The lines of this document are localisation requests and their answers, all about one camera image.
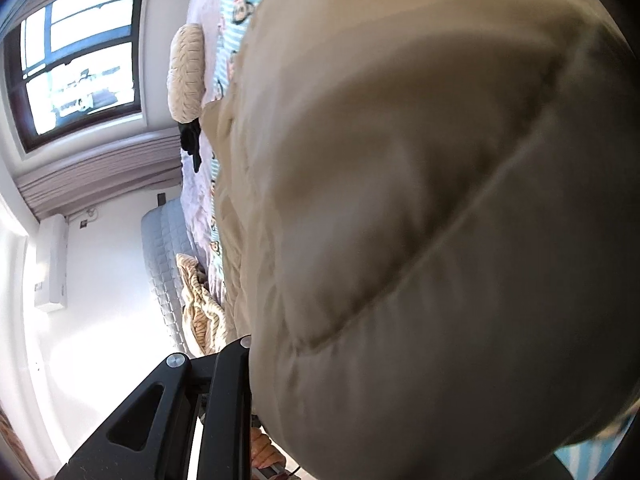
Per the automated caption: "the white wall air conditioner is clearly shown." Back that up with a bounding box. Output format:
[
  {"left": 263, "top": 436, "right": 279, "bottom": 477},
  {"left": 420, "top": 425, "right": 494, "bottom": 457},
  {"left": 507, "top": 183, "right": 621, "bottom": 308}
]
[{"left": 35, "top": 214, "right": 68, "bottom": 313}]

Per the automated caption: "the tan puffer jacket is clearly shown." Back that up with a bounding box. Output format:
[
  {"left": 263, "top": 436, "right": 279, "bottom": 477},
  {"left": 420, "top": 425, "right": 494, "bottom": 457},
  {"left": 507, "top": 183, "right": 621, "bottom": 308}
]
[{"left": 203, "top": 0, "right": 639, "bottom": 479}]

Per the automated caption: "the lavender bed sheet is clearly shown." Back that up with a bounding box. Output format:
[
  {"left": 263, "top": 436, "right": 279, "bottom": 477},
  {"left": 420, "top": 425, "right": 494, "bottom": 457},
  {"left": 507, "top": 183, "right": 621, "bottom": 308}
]
[{"left": 177, "top": 0, "right": 237, "bottom": 311}]

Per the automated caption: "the beige patterned blanket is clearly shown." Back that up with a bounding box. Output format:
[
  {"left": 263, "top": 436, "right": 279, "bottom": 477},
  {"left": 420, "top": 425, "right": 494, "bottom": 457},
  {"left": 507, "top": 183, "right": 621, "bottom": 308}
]
[{"left": 176, "top": 254, "right": 229, "bottom": 358}]

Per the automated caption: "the dark framed window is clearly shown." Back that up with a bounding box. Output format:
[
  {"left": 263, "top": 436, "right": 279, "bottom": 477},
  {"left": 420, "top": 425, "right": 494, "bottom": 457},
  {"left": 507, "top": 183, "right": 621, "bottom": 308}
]
[{"left": 3, "top": 0, "right": 142, "bottom": 153}]

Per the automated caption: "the cream knitted pillow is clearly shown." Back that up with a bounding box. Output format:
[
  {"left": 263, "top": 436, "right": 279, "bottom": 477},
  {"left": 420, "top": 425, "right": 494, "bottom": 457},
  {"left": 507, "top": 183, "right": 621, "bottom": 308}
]
[{"left": 167, "top": 24, "right": 205, "bottom": 124}]

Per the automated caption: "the grey curtain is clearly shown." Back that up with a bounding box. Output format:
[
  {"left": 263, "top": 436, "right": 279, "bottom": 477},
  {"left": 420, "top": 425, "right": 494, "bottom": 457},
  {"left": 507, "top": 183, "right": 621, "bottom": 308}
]
[{"left": 15, "top": 127, "right": 181, "bottom": 220}]

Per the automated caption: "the grey quilted headboard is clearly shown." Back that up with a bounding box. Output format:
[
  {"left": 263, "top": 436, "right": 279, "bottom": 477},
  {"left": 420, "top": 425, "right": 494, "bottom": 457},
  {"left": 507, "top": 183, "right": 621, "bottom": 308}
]
[{"left": 141, "top": 198, "right": 194, "bottom": 356}]

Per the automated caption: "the person's right hand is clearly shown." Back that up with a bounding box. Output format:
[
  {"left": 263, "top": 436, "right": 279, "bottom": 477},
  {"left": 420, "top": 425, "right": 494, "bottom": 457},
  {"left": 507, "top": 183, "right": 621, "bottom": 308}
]
[{"left": 250, "top": 415, "right": 286, "bottom": 469}]

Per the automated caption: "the monkey print striped blanket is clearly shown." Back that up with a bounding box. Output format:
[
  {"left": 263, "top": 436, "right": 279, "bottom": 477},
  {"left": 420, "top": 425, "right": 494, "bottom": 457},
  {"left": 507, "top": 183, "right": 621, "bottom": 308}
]
[{"left": 205, "top": 0, "right": 262, "bottom": 301}]

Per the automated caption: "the black garment on bed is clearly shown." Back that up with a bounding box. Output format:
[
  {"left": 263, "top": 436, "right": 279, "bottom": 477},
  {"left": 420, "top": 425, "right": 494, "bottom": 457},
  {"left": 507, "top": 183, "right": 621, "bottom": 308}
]
[{"left": 178, "top": 118, "right": 202, "bottom": 174}]

